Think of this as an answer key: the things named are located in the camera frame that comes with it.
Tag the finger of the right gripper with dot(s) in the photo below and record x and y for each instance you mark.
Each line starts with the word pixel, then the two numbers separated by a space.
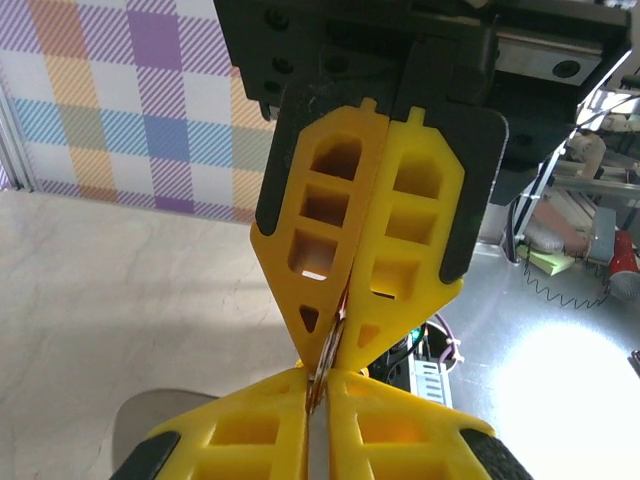
pixel 450 165
pixel 295 165

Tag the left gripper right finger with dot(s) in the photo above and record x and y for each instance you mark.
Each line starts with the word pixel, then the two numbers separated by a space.
pixel 425 460

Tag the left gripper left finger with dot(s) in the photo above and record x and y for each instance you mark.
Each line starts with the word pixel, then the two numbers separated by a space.
pixel 240 450

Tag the green sticky note pad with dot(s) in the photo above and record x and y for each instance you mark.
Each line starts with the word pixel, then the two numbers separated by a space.
pixel 547 261

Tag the grey metal panel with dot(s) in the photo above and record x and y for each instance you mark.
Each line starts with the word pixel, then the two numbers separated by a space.
pixel 505 300

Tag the red and grey object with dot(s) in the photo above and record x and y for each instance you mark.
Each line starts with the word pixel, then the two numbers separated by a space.
pixel 625 255

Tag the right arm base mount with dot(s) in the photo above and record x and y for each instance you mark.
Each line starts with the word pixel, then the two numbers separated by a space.
pixel 395 365

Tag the white metal shelf frame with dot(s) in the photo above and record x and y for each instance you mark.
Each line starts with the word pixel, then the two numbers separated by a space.
pixel 555 167

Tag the right aluminium frame post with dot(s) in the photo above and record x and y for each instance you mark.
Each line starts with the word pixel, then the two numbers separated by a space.
pixel 20 175

